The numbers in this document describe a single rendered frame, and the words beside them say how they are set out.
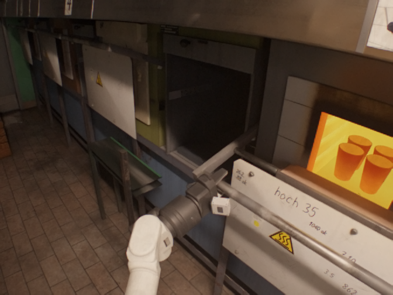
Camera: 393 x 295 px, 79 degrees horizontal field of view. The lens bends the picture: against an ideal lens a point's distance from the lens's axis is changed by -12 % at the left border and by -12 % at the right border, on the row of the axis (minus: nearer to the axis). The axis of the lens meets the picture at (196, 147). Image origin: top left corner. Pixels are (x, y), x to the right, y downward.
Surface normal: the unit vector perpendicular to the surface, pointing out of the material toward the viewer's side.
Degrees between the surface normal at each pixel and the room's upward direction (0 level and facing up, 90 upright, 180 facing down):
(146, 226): 15
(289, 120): 90
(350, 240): 90
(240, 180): 90
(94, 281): 0
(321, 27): 80
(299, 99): 90
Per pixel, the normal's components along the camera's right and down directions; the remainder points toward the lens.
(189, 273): 0.04, -0.87
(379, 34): -0.72, 0.14
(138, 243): -0.16, -0.78
